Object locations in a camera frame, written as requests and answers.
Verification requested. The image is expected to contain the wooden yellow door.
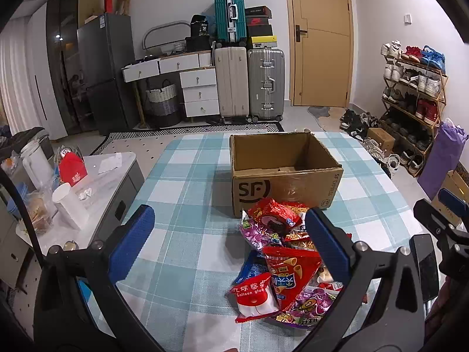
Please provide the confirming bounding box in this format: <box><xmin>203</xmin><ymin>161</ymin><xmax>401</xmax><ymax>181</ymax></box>
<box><xmin>287</xmin><ymin>0</ymin><xmax>354</xmax><ymax>107</ymax></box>

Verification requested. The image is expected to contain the small cardboard box on floor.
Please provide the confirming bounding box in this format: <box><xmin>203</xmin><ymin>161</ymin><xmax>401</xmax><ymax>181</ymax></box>
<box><xmin>367</xmin><ymin>127</ymin><xmax>395</xmax><ymax>157</ymax></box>

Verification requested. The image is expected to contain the grey white side cabinet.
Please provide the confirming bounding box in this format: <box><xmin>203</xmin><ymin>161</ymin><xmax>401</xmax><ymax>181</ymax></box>
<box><xmin>37</xmin><ymin>152</ymin><xmax>145</xmax><ymax>255</ymax></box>

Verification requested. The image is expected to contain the red gift bag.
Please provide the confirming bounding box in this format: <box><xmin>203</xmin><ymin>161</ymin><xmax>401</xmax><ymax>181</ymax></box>
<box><xmin>58</xmin><ymin>148</ymin><xmax>87</xmax><ymax>187</ymax></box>

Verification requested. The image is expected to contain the silver hard suitcase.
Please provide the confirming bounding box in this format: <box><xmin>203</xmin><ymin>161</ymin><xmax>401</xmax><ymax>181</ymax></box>
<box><xmin>247</xmin><ymin>48</ymin><xmax>285</xmax><ymax>122</ymax></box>

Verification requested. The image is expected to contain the red white jelly snack pack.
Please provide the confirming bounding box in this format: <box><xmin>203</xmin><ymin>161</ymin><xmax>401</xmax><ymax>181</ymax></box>
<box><xmin>230</xmin><ymin>273</ymin><xmax>280</xmax><ymax>323</ymax></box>

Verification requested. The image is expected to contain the dotted beige rug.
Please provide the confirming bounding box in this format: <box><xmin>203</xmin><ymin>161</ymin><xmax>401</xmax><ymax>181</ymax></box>
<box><xmin>91</xmin><ymin>122</ymin><xmax>284</xmax><ymax>178</ymax></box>

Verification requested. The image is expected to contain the teal hard suitcase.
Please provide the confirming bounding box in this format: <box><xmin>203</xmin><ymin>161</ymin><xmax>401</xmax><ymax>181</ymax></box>
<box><xmin>214</xmin><ymin>0</ymin><xmax>247</xmax><ymax>43</ymax></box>

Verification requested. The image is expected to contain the teal white plaid tablecloth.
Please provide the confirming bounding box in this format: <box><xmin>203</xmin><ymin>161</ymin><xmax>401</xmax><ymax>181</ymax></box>
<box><xmin>118</xmin><ymin>132</ymin><xmax>422</xmax><ymax>351</ymax></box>

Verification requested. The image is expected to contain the white drawer desk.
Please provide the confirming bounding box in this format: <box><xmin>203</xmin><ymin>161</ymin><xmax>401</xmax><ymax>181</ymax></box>
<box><xmin>122</xmin><ymin>50</ymin><xmax>220</xmax><ymax>119</ymax></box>

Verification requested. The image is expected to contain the stack of shoe boxes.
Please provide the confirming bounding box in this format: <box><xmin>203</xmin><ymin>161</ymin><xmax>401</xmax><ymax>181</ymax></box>
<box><xmin>245</xmin><ymin>6</ymin><xmax>277</xmax><ymax>49</ymax></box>

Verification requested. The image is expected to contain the woven laundry basket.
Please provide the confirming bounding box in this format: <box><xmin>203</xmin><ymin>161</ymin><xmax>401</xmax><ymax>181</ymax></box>
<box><xmin>145</xmin><ymin>79</ymin><xmax>181</xmax><ymax>128</ymax></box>

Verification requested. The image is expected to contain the red cookie snack bag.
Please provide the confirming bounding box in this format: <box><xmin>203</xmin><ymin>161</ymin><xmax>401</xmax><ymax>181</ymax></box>
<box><xmin>247</xmin><ymin>197</ymin><xmax>309</xmax><ymax>234</ymax></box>

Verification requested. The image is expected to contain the purple candy snack bag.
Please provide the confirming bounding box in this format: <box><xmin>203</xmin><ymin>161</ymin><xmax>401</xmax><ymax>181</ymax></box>
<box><xmin>273</xmin><ymin>286</ymin><xmax>339</xmax><ymax>329</ymax></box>

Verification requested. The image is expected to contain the red orange chip bag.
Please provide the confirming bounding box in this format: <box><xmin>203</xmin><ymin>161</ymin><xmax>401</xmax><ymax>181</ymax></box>
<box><xmin>262</xmin><ymin>246</ymin><xmax>322</xmax><ymax>311</ymax></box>

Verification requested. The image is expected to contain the clear plastic pitcher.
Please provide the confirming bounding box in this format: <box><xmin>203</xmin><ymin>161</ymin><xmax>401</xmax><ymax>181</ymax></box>
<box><xmin>20</xmin><ymin>140</ymin><xmax>53</xmax><ymax>189</ymax></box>

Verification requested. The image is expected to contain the shoe rack with shoes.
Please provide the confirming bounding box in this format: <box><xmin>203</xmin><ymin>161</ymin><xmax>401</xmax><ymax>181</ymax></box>
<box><xmin>379</xmin><ymin>40</ymin><xmax>448</xmax><ymax>177</ymax></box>

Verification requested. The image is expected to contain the black refrigerator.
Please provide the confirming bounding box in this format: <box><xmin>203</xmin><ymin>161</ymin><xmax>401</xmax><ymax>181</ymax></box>
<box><xmin>77</xmin><ymin>13</ymin><xmax>140</xmax><ymax>135</ymax></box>

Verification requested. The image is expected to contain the beige hard suitcase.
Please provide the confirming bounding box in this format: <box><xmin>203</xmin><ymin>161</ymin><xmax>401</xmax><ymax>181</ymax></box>
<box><xmin>215</xmin><ymin>47</ymin><xmax>250</xmax><ymax>118</ymax></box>

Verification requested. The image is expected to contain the brown SF cardboard box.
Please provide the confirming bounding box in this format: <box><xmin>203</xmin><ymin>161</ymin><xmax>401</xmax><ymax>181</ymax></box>
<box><xmin>230</xmin><ymin>131</ymin><xmax>344</xmax><ymax>218</ymax></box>

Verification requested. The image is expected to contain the blue cookie snack pack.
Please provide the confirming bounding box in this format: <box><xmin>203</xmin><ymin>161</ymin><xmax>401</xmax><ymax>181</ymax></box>
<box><xmin>234</xmin><ymin>250</ymin><xmax>269</xmax><ymax>285</ymax></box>

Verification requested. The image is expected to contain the white paper cup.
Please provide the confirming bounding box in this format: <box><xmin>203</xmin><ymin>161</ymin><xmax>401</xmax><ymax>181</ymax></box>
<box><xmin>52</xmin><ymin>183</ymin><xmax>89</xmax><ymax>230</ymax></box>

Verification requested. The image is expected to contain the black cable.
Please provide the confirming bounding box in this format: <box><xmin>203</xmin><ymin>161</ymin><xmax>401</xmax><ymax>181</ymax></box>
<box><xmin>0</xmin><ymin>167</ymin><xmax>49</xmax><ymax>269</ymax></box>

